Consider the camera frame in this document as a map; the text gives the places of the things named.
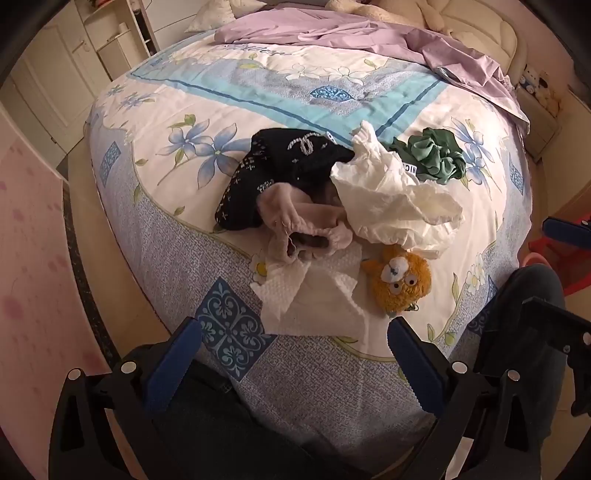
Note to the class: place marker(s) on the pink fleece garment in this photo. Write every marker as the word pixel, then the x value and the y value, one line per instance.
pixel 286 203

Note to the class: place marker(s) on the person's right leg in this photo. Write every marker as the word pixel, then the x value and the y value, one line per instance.
pixel 531 286

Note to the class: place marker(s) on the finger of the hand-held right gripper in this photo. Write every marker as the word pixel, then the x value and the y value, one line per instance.
pixel 563 230
pixel 554 332

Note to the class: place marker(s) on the crumpled white tissue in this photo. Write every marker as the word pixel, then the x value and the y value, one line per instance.
pixel 383 184

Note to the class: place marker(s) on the small plush toys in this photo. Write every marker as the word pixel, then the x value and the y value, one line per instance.
pixel 545 87

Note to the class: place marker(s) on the white paper towel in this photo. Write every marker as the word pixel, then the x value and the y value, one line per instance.
pixel 318 295

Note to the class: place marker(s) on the cream nightstand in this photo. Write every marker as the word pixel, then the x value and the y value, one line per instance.
pixel 542 124

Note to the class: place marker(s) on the red plastic stool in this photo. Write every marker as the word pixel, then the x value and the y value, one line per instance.
pixel 554 258

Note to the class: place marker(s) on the green satin scrunchie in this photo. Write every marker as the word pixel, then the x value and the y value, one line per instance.
pixel 429 152

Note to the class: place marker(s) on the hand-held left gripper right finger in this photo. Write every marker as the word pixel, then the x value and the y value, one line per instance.
pixel 413 369

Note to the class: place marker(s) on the floral bed blanket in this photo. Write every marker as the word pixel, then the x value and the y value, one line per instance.
pixel 323 392

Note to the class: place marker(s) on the cream padded headboard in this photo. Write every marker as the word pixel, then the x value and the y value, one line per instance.
pixel 485 32

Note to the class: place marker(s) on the orange plush toy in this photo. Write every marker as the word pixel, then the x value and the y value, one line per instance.
pixel 397 295

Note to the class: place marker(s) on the cream wardrobe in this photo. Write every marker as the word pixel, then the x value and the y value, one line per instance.
pixel 46 69

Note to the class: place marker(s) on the black knit garment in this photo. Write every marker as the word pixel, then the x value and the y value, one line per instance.
pixel 268 161

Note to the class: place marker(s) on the white patterned pillow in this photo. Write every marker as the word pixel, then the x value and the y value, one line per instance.
pixel 207 14

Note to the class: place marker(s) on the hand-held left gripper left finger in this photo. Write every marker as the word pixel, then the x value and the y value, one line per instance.
pixel 173 369

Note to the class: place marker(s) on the purple bed sheet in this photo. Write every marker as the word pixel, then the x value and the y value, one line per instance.
pixel 369 32

